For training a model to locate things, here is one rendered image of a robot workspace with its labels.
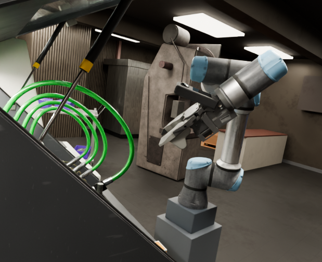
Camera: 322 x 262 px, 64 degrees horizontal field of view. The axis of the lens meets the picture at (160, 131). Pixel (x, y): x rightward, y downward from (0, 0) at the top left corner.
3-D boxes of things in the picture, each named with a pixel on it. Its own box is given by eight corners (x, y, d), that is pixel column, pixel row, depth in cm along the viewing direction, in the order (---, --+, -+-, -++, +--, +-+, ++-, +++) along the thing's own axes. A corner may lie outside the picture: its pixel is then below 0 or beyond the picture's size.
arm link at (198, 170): (185, 178, 136) (189, 153, 134) (210, 183, 133) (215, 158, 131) (182, 185, 125) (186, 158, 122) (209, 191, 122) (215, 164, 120)
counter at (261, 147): (281, 162, 671) (287, 134, 659) (238, 172, 527) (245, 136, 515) (257, 155, 720) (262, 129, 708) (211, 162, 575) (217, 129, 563)
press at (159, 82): (123, 164, 472) (140, 21, 432) (169, 159, 550) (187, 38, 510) (170, 190, 379) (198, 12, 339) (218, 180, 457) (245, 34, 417)
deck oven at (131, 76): (140, 129, 876) (147, 67, 843) (164, 138, 788) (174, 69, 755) (96, 129, 764) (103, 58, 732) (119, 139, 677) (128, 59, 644)
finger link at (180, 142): (172, 161, 67) (198, 138, 67) (157, 144, 66) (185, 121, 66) (169, 157, 70) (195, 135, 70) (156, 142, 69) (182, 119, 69)
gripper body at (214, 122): (201, 144, 68) (240, 117, 65) (180, 119, 66) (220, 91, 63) (199, 133, 75) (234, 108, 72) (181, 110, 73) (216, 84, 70)
